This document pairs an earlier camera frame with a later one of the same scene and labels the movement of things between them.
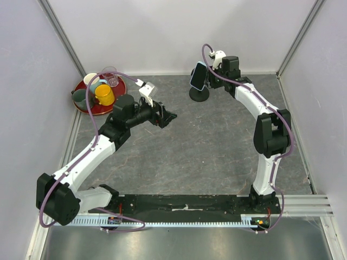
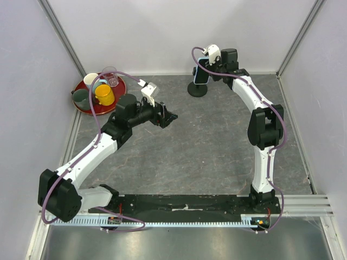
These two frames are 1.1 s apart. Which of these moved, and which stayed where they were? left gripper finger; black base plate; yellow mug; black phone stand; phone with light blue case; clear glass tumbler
Moved: phone with light blue case; black phone stand
Stayed: black base plate; clear glass tumbler; left gripper finger; yellow mug
